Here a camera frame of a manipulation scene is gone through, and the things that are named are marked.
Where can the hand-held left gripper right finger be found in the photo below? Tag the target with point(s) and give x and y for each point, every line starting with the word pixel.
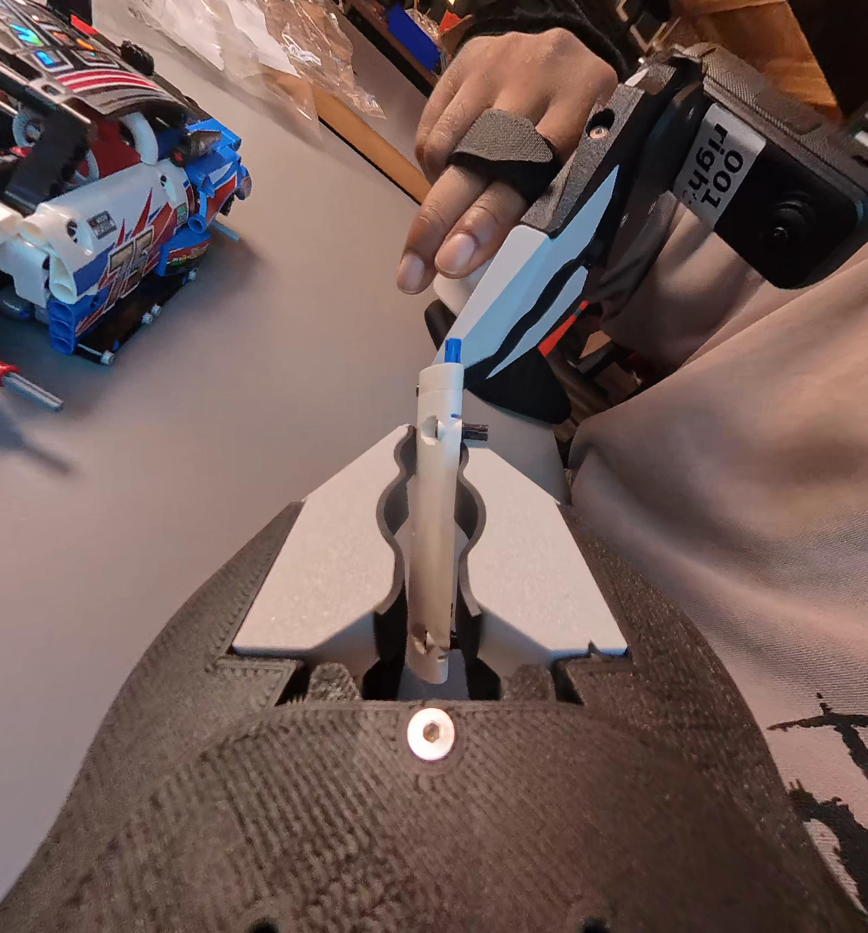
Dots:
pixel 543 583

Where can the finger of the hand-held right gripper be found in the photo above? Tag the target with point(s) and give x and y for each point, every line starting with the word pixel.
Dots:
pixel 543 262
pixel 543 321

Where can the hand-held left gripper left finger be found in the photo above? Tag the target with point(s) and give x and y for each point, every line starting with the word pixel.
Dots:
pixel 317 576

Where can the red and white lego panel assembly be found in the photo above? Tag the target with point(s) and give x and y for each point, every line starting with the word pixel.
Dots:
pixel 434 510

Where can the lego race car model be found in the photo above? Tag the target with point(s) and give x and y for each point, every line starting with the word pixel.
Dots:
pixel 106 182

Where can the person's right hand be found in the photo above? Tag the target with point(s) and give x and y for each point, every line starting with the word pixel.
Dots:
pixel 492 95

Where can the person's beige sweatshirt torso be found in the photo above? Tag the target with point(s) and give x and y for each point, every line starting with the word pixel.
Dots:
pixel 769 510

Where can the small blue parts bin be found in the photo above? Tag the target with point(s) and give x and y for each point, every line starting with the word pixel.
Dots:
pixel 415 33

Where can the crumpled clear plastic bags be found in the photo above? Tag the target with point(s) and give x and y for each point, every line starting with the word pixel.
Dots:
pixel 259 44

